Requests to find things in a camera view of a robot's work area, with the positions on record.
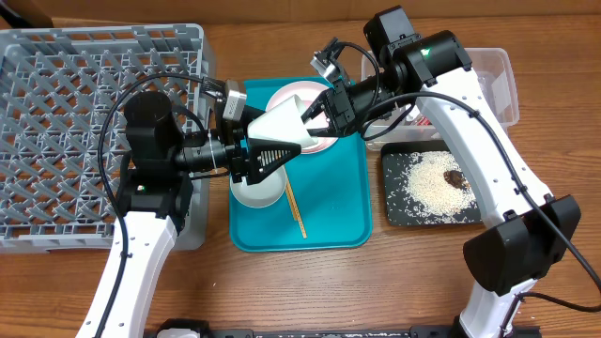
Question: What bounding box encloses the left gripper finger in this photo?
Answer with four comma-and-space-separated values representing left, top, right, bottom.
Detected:
241, 105, 265, 127
246, 138, 301, 184

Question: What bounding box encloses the large white plate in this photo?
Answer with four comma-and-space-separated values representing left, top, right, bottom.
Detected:
265, 80, 339, 155

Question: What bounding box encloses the white bowl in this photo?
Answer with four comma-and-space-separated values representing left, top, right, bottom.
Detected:
229, 167, 287, 208

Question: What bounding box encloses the wooden chopstick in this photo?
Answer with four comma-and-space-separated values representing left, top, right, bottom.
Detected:
285, 179, 299, 221
285, 179, 307, 239

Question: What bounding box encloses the white paper cup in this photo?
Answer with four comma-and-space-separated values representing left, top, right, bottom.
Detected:
247, 95, 317, 148

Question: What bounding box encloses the red snack wrapper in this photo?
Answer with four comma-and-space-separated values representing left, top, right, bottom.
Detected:
416, 115, 431, 126

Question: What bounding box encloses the pile of rice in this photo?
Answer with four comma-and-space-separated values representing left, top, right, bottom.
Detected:
385, 150, 483, 224

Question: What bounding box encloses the brown food scrap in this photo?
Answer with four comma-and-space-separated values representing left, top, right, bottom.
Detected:
443, 170, 470, 190

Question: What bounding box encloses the small pink bowl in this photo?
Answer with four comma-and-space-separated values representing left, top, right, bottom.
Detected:
301, 137, 338, 154

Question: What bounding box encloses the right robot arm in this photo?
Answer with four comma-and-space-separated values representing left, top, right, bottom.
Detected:
304, 7, 581, 337

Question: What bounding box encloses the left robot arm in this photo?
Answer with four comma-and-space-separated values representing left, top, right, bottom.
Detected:
78, 91, 302, 337

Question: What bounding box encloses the grey dishwasher rack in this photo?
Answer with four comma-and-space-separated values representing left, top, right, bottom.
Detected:
1, 23, 216, 254

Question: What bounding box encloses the clear plastic bin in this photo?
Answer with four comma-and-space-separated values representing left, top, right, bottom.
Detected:
365, 48, 519, 151

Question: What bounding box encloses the black tray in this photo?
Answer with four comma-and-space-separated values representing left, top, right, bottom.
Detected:
379, 139, 487, 227

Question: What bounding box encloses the teal plastic tray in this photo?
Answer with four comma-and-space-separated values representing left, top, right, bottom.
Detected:
228, 74, 373, 253

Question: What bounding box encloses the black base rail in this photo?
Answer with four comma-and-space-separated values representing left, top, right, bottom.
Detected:
154, 318, 541, 338

